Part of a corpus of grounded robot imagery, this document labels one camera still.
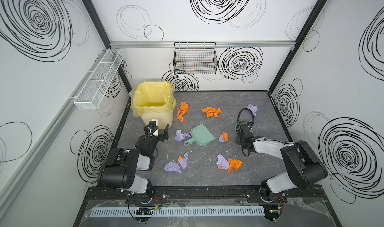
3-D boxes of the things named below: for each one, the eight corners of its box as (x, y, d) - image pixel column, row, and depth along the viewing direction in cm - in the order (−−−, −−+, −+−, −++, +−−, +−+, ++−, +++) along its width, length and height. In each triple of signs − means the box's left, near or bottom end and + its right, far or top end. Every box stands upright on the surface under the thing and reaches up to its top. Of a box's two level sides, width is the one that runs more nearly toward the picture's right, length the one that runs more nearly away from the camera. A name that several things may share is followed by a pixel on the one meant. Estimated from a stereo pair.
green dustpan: (191, 154, 89) (191, 153, 87) (180, 138, 96) (179, 136, 94) (214, 139, 95) (214, 137, 93) (202, 125, 103) (202, 122, 100)
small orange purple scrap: (219, 142, 94) (219, 140, 93) (218, 132, 99) (218, 131, 97) (228, 142, 94) (229, 140, 93) (227, 132, 99) (228, 131, 97)
